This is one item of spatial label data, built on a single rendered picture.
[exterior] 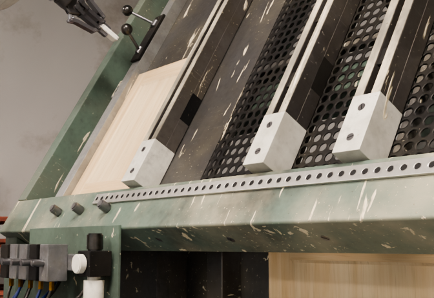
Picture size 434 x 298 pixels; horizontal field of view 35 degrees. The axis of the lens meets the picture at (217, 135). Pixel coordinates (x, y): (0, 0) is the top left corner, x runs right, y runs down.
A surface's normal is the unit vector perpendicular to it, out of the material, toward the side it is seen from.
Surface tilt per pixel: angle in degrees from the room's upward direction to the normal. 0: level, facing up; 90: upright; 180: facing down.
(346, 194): 60
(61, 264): 90
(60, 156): 90
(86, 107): 90
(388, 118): 90
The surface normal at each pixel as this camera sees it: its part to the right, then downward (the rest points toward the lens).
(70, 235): -0.78, -0.09
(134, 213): -0.68, -0.58
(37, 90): 0.51, -0.13
